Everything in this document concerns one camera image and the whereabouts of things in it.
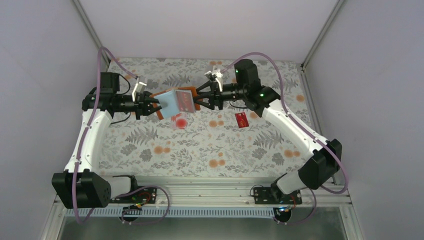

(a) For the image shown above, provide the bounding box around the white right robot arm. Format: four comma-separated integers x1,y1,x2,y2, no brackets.
194,59,342,198

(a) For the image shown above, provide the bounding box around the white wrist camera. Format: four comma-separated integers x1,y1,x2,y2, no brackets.
204,65,223,92
131,76,147,102

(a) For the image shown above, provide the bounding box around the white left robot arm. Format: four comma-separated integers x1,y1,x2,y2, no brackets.
51,72,159,209

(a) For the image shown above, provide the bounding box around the aluminium mounting rail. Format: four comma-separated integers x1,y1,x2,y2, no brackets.
54,175,352,208

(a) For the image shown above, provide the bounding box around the aluminium corner frame post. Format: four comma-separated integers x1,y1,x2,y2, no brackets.
300,0,347,71

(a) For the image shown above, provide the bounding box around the dark red credit card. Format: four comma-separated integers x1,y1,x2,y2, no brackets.
234,112,249,129

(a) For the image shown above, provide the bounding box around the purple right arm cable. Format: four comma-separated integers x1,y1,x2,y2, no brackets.
221,52,349,226

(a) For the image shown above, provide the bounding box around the blue slotted cable duct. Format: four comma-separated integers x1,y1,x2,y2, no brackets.
63,206,276,219

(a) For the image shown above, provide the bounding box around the brown leather card holder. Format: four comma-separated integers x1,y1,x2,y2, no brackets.
151,86,201,120

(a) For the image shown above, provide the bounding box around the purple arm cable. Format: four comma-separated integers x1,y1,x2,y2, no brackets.
72,46,170,226
221,52,349,226

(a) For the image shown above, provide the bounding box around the bright red credit card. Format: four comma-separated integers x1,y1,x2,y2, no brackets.
175,90,197,113

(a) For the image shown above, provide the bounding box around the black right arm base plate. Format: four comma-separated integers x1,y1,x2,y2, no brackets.
249,184,303,205

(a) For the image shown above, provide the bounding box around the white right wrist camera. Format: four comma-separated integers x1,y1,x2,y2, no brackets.
204,65,223,92

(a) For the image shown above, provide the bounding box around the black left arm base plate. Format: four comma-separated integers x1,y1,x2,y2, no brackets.
110,186,158,205

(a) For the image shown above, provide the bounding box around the left aluminium corner post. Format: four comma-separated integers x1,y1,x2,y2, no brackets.
71,0,112,65

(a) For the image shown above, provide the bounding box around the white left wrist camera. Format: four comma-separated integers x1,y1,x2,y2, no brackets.
131,76,147,102

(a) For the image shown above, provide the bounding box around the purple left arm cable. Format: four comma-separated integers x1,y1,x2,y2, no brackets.
72,46,170,226

